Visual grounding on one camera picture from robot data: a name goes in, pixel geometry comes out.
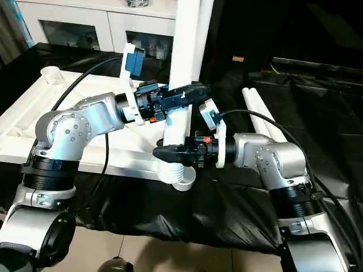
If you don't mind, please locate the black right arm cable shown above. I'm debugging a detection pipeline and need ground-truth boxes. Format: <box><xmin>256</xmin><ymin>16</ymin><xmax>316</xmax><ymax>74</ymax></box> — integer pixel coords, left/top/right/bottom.
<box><xmin>220</xmin><ymin>109</ymin><xmax>363</xmax><ymax>250</ymax></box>

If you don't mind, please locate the white cabinet with glass doors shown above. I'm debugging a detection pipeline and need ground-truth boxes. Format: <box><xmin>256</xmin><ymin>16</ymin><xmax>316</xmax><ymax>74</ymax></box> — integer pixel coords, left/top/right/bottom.
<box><xmin>15</xmin><ymin>0</ymin><xmax>182</xmax><ymax>60</ymax></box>

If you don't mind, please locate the black plastic mat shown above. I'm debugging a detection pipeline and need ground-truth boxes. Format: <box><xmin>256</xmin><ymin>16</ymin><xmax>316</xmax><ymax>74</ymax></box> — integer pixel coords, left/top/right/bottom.
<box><xmin>0</xmin><ymin>42</ymin><xmax>363</xmax><ymax>256</ymax></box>

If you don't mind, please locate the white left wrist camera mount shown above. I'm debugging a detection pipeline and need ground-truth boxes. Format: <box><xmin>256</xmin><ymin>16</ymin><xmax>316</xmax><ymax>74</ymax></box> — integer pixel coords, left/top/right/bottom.
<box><xmin>120</xmin><ymin>44</ymin><xmax>147</xmax><ymax>125</ymax></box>

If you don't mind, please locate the black metal frame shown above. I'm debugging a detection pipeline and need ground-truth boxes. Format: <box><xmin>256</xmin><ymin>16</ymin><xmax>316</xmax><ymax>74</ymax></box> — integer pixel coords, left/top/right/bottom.
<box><xmin>271</xmin><ymin>57</ymin><xmax>363</xmax><ymax>77</ymax></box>

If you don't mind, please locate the white plastic table top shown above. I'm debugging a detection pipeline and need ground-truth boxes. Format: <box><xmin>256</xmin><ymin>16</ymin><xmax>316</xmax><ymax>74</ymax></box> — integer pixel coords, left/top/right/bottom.
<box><xmin>0</xmin><ymin>66</ymin><xmax>197</xmax><ymax>191</ymax></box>

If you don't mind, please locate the grey curtain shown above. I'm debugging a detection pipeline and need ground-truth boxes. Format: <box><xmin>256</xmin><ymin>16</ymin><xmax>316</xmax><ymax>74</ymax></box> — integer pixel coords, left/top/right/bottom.
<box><xmin>0</xmin><ymin>0</ymin><xmax>35</xmax><ymax>66</ymax></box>

